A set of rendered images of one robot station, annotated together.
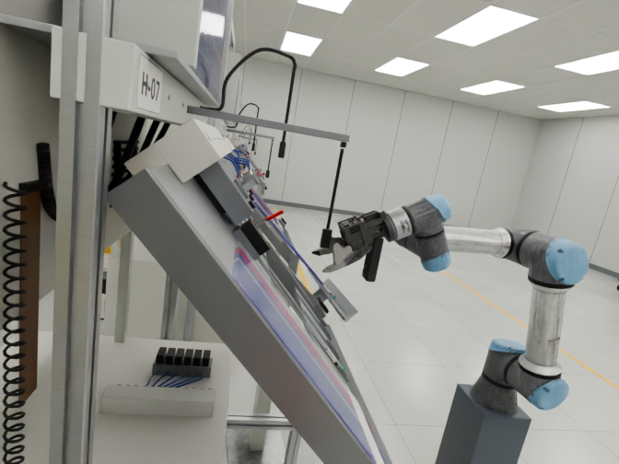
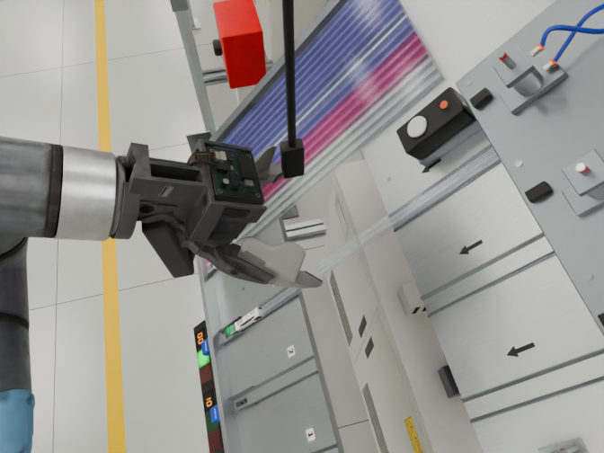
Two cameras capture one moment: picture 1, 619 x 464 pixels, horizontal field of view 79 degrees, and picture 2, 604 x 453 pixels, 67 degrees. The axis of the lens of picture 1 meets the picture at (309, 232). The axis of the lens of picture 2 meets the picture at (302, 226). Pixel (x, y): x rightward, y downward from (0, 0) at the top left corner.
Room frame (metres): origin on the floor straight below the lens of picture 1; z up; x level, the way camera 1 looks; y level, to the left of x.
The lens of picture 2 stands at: (1.15, -0.04, 1.48)
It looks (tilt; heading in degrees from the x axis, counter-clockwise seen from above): 60 degrees down; 177
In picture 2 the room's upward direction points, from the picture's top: straight up
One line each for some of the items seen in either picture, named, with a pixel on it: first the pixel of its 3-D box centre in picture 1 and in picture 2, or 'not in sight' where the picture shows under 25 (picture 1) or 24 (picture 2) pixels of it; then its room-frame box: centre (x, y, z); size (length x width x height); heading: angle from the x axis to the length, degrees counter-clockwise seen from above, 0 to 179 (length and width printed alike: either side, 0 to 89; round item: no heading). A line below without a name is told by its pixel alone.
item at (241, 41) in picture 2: not in sight; (252, 128); (0.16, -0.15, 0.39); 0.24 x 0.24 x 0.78; 11
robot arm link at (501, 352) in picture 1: (507, 359); not in sight; (1.22, -0.75, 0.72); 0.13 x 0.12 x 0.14; 16
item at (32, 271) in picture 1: (32, 296); not in sight; (0.52, 0.39, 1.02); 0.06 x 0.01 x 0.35; 11
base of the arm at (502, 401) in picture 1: (496, 388); not in sight; (1.22, -0.75, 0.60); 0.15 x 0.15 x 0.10
